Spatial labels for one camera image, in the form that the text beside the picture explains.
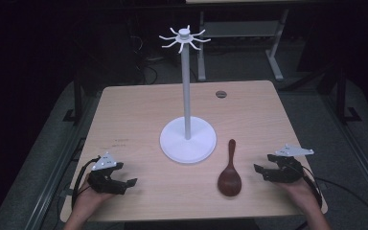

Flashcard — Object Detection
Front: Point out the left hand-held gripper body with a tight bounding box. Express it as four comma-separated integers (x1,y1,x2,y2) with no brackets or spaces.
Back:
86,151,127,196

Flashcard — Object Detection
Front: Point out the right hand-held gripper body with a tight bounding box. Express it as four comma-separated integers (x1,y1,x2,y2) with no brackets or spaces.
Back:
267,144,315,184

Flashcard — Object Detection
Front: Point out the brown wooden spoon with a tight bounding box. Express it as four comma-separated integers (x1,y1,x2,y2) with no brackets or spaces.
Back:
217,138,242,197

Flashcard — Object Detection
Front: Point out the white hook rack stand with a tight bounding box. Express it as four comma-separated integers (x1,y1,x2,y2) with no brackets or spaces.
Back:
158,24,219,165

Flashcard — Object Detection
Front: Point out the person's right hand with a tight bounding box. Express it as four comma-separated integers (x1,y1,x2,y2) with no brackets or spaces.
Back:
276,173,323,216

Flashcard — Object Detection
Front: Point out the person's left hand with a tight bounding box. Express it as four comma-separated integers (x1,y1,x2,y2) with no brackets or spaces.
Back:
71,174,117,222

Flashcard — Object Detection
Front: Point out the black metal stand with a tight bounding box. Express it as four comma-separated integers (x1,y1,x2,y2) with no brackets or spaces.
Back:
62,75,89,125
327,61,363,125

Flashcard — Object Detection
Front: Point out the white-legged background desk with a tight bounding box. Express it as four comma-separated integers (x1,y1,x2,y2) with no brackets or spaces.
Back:
185,0,291,82

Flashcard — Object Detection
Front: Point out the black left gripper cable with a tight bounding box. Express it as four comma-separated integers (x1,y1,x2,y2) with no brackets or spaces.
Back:
71,155,102,211

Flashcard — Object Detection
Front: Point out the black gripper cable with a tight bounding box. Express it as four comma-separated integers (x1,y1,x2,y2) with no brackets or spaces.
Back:
295,164,368,224
71,155,102,211

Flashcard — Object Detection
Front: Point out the metal floor rail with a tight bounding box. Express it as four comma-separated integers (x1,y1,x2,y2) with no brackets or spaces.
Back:
22,94,102,230
320,94,368,207

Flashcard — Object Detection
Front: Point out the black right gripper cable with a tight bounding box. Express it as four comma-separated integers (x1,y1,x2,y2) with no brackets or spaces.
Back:
295,164,368,224

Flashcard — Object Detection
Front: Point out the black floor cable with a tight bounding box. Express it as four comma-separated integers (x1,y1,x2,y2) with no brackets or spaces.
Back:
128,33,159,85

